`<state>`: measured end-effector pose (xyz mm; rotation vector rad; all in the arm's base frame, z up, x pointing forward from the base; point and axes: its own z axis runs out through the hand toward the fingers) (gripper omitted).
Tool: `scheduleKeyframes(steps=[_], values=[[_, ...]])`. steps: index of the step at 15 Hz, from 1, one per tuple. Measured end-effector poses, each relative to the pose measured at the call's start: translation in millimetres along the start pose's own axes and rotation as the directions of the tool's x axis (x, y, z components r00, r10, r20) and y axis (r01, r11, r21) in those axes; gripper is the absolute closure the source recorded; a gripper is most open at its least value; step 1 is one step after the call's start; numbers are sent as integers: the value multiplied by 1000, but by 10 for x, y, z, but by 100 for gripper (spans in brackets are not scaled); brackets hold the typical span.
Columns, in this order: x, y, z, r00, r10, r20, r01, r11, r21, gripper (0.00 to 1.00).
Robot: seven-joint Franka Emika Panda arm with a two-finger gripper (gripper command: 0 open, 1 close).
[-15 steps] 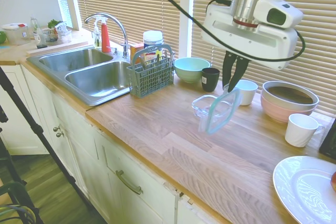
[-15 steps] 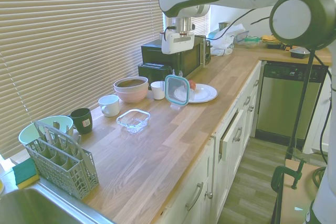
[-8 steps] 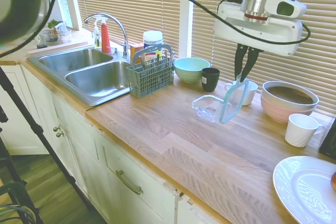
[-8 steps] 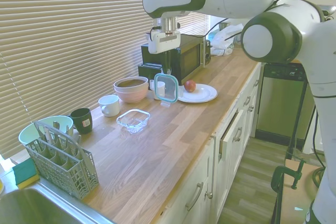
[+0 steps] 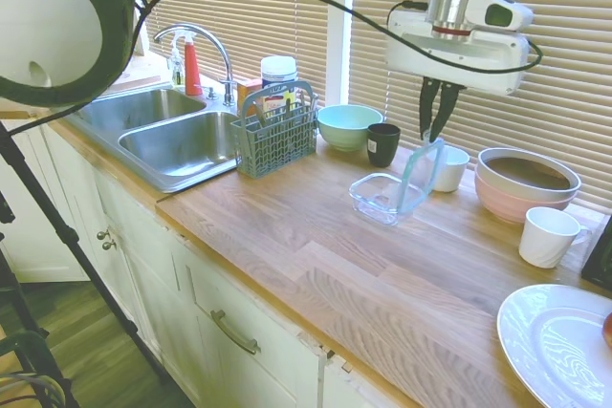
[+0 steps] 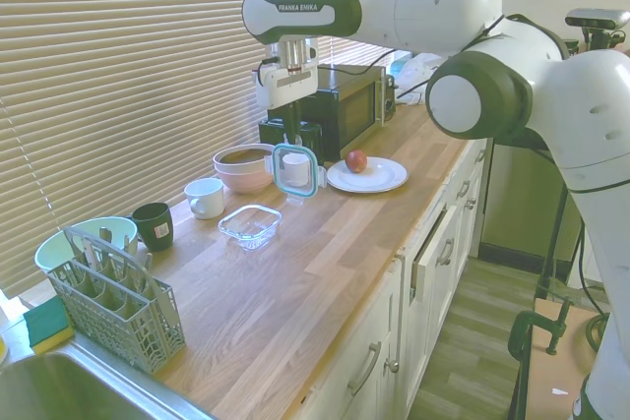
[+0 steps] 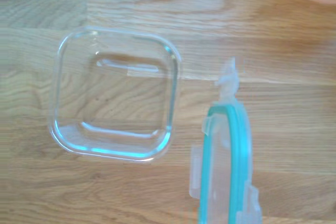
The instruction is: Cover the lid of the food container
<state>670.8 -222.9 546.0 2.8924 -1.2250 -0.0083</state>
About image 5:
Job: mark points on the small white cup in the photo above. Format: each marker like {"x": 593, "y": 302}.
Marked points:
{"x": 454, "y": 169}

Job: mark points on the white ribbed mug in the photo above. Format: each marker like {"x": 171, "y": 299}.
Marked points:
{"x": 545, "y": 238}

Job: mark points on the red spray bottle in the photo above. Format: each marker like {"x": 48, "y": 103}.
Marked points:
{"x": 192, "y": 69}

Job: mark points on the black plastic cup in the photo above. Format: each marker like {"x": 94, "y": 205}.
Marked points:
{"x": 382, "y": 145}

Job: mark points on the white window frame post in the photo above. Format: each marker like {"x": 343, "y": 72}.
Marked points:
{"x": 340, "y": 54}

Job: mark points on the yellow red food box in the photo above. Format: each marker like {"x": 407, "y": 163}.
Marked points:
{"x": 275, "y": 104}

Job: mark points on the wooden board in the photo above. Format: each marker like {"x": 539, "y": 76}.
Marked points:
{"x": 138, "y": 82}

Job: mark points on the round metal cabinet knob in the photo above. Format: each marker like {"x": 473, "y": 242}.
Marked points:
{"x": 102, "y": 235}
{"x": 110, "y": 245}

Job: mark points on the red apple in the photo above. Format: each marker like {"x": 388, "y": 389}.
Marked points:
{"x": 608, "y": 331}

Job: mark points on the narrow beige window blind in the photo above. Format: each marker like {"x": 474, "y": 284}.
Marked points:
{"x": 268, "y": 21}

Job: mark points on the black appliance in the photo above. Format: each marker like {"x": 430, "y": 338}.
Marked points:
{"x": 600, "y": 260}

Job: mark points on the large white plate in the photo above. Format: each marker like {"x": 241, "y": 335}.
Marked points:
{"x": 554, "y": 346}

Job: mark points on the clear soap bottle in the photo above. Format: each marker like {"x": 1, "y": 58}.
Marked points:
{"x": 177, "y": 71}

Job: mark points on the pink bowl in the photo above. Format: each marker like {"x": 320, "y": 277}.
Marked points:
{"x": 507, "y": 205}

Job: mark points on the wide beige window blind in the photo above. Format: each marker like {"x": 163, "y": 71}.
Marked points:
{"x": 564, "y": 131}

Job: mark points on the white kitchen cabinet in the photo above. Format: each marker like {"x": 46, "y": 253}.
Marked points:
{"x": 191, "y": 293}

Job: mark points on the grey plastic cutlery basket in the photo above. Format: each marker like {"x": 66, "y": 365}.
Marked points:
{"x": 272, "y": 147}

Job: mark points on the clear glass food container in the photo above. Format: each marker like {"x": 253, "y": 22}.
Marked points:
{"x": 375, "y": 200}

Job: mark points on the orange cardboard box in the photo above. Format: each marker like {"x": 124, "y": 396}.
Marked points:
{"x": 246, "y": 95}

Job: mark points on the black camera tripod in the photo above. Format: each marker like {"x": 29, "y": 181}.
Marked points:
{"x": 57, "y": 221}

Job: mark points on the white wipes canister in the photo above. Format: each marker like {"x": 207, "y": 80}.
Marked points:
{"x": 277, "y": 72}

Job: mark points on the green metal frame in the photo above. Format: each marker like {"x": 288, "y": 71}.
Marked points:
{"x": 28, "y": 370}

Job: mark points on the teal ceramic bowl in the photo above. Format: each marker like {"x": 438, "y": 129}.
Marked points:
{"x": 346, "y": 128}

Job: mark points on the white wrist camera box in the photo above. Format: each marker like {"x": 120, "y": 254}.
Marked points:
{"x": 499, "y": 14}

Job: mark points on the grey bowl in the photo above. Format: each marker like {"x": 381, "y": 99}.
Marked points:
{"x": 526, "y": 171}

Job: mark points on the chrome sink soap pump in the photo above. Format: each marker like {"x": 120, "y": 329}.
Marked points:
{"x": 211, "y": 94}

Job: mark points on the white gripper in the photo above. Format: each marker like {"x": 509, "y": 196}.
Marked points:
{"x": 459, "y": 61}

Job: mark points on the stainless steel double sink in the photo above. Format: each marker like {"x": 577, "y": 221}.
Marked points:
{"x": 167, "y": 140}

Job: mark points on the chrome kitchen faucet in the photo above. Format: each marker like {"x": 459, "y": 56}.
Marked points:
{"x": 215, "y": 45}

